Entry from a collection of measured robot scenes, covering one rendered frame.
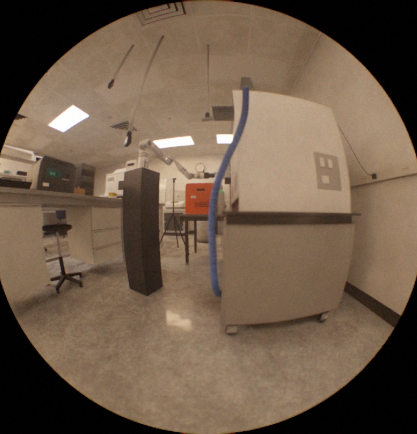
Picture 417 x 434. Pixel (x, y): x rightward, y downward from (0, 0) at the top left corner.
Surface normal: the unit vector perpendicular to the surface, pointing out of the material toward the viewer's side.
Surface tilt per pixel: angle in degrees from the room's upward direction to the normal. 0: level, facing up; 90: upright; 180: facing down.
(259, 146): 90
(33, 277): 90
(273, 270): 90
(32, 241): 90
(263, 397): 0
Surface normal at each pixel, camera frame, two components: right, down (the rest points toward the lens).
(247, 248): -0.11, 0.03
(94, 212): 0.99, 0.00
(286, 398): 0.00, -1.00
